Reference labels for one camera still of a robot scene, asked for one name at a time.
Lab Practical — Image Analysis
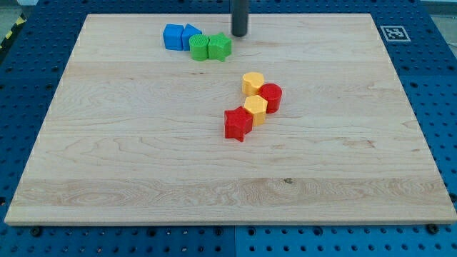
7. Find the red star block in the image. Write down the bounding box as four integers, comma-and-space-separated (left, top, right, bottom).
224, 106, 253, 142

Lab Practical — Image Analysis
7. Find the yellow hexagon block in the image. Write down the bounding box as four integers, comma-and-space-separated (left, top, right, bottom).
243, 95, 268, 126

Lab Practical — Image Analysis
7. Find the yellow heart block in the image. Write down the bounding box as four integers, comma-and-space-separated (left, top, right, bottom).
242, 72, 264, 96

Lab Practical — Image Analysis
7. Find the red cylinder block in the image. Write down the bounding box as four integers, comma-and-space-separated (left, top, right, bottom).
258, 83, 283, 114

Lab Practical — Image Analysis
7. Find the light wooden board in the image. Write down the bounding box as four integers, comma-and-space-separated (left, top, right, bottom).
5, 14, 456, 226

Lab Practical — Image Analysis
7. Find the green star block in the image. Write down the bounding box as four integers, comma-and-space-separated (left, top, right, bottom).
208, 32, 232, 62

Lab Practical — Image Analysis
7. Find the green cylinder block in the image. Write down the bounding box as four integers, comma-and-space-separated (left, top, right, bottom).
189, 34, 209, 61

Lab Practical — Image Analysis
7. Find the blue triangle block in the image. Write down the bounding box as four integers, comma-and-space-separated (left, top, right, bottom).
181, 24, 202, 51

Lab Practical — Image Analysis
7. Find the blue cube block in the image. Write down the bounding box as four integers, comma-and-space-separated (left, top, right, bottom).
163, 24, 184, 51

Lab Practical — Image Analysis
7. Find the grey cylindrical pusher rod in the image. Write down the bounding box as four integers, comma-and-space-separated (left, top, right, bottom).
231, 0, 249, 37

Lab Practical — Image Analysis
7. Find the white fiducial marker tag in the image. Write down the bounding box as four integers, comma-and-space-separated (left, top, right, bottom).
380, 25, 411, 42

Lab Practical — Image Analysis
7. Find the black bolt left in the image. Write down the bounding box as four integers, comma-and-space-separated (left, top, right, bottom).
29, 226, 42, 237

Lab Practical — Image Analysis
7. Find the black bolt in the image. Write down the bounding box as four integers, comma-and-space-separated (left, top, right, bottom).
426, 223, 440, 235
29, 226, 42, 237

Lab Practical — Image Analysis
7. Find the black bolt right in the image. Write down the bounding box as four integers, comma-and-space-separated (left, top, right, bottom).
426, 223, 440, 235

